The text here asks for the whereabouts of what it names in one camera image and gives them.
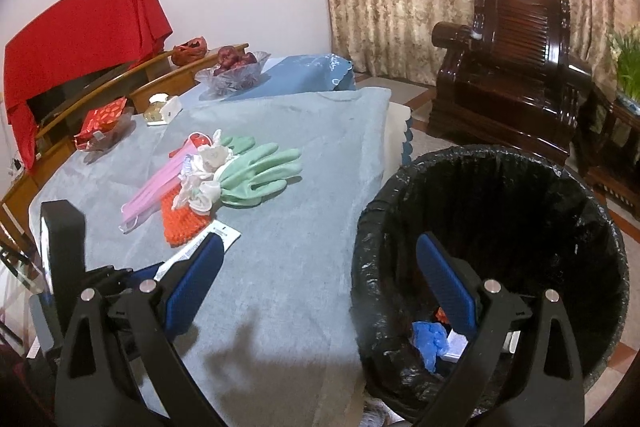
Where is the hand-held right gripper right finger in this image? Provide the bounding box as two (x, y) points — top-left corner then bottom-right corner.
(416, 232), (586, 427)

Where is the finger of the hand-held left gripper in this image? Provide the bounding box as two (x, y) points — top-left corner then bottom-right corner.
(86, 263), (168, 303)

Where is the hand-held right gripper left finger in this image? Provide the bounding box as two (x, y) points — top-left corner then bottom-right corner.
(54, 234), (225, 427)

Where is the white medicine box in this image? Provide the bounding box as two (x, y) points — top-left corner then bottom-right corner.
(154, 222), (241, 283)

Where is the blue plastic shoe cover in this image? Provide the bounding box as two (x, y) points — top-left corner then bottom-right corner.
(411, 321), (449, 370)

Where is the orange foam fruit net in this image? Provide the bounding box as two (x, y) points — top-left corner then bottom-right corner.
(161, 184), (221, 248)

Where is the small white box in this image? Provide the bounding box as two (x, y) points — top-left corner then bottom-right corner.
(446, 331), (469, 361)

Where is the black lined waste bin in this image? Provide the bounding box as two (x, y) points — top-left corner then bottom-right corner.
(350, 144), (630, 410)

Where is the pink face mask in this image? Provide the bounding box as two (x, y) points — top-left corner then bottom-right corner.
(120, 134), (201, 234)

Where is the green rubber glove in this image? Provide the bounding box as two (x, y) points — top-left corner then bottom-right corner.
(220, 134), (257, 156)
(220, 143), (304, 208)

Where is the red plastic bag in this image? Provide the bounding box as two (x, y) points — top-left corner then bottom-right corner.
(169, 132), (211, 160)

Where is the grey tablecloth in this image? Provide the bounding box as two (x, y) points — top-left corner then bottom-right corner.
(27, 87), (393, 427)

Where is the red patterned gift packet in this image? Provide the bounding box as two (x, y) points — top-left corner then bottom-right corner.
(74, 97), (128, 142)

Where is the black television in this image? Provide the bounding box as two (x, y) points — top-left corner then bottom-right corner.
(25, 67), (146, 118)

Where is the cream scalloped table cover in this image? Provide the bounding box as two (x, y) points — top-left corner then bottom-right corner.
(385, 101), (417, 168)

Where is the gold and white tissue box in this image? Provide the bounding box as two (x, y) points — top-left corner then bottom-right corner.
(143, 93), (181, 126)

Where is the glass fruit bowl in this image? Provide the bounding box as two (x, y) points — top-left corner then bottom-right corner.
(194, 51), (271, 98)

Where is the red cloth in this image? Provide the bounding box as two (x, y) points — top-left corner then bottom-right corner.
(4, 0), (173, 170)

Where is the dark wooden side table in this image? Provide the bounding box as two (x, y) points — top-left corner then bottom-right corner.
(575, 87), (640, 208)

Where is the dark wooden armchair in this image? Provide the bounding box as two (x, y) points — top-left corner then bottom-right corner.
(426, 0), (596, 165)

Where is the dark red crumpled bag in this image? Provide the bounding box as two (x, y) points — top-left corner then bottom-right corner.
(171, 37), (208, 66)

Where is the potted flowering plant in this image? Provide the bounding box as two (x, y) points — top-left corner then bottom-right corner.
(605, 24), (640, 108)

